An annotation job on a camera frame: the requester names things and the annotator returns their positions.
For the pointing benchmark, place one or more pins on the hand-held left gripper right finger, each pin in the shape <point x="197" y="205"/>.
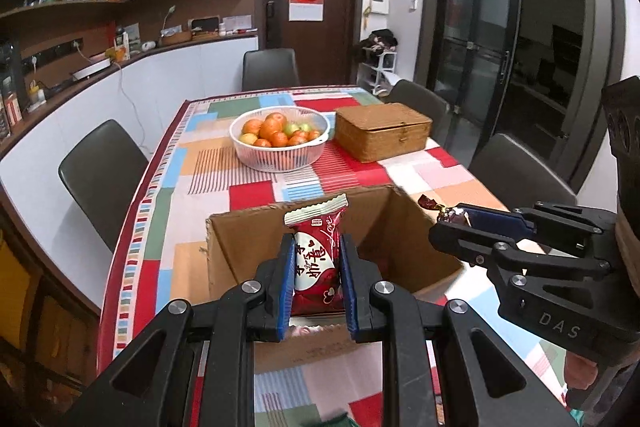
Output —
<point x="348" y="287"/>

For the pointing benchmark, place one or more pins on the woven tray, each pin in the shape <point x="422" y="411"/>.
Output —
<point x="175" y="38"/>

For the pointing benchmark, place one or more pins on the white base cabinet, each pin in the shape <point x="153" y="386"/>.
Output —
<point x="165" y="77"/>

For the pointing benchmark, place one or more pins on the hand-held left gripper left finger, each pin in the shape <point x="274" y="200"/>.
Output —
<point x="286" y="287"/>

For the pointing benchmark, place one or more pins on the white desk lamp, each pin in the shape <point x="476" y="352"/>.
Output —
<point x="169" y="14"/>

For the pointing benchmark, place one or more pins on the black framed glass door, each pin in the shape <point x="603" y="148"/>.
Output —
<point x="480" y="57"/>

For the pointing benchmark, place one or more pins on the glass display cabinet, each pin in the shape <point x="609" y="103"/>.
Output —
<point x="45" y="332"/>

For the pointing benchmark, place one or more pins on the white rack with bags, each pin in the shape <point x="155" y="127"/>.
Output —
<point x="380" y="57"/>

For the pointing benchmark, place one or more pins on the white plastic fruit basket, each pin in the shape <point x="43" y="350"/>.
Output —
<point x="280" y="157"/>

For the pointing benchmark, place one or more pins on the pile of oranges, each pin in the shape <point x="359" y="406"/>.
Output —
<point x="272" y="129"/>

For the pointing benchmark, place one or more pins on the white wall intercom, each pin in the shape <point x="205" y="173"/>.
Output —
<point x="378" y="3"/>

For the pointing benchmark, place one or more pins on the grey dining chair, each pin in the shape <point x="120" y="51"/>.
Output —
<point x="102" y="172"/>
<point x="420" y="104"/>
<point x="520" y="174"/>
<point x="270" y="69"/>

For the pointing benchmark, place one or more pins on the woven rattan lidded box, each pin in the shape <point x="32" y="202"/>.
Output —
<point x="382" y="132"/>

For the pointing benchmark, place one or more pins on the colourful patchwork tablecloth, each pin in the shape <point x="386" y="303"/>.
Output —
<point x="210" y="177"/>

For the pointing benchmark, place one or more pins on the red heart-print snack packet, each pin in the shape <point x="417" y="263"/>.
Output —
<point x="315" y="267"/>

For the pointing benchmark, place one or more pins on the brown cardboard box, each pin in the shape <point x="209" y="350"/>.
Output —
<point x="400" y="232"/>

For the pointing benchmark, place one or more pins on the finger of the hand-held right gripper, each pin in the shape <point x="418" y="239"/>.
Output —
<point x="465" y="244"/>
<point x="497" y="222"/>

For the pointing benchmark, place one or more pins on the person's right hand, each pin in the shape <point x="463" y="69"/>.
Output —
<point x="580" y="377"/>

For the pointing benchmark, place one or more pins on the dark wooden door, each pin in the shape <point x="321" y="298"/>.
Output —
<point x="340" y="42"/>

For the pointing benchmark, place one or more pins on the brown foil candy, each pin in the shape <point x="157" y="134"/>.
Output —
<point x="440" y="209"/>

